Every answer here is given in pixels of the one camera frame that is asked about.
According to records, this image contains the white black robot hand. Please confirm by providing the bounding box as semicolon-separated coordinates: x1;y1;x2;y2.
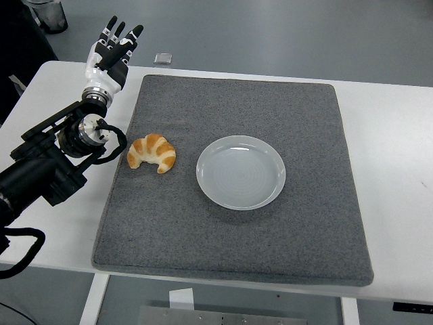
83;15;144;98

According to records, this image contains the golden croissant bread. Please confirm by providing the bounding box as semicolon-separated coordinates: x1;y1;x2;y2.
127;133;177;175

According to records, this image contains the round pale grey plate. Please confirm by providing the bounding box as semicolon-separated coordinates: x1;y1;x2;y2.
196;135;287;211

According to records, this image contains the grey metal plate with screws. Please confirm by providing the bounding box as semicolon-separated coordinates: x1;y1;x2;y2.
137;305;307;325

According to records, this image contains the dark mesh waste bin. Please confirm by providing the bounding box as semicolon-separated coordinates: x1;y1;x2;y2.
26;0;69;35

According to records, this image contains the black bulky background object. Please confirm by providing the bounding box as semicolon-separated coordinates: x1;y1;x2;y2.
0;0;59;126

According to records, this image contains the grey felt mat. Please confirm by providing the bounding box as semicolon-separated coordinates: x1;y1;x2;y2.
91;74;375;288

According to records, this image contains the white table leg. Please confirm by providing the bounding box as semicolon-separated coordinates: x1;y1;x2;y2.
78;273;111;325
340;297;360;325

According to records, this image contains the black table control box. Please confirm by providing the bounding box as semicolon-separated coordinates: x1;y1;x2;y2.
392;301;433;312

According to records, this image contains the thin black floor cable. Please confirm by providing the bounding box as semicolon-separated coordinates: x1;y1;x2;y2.
0;297;25;321

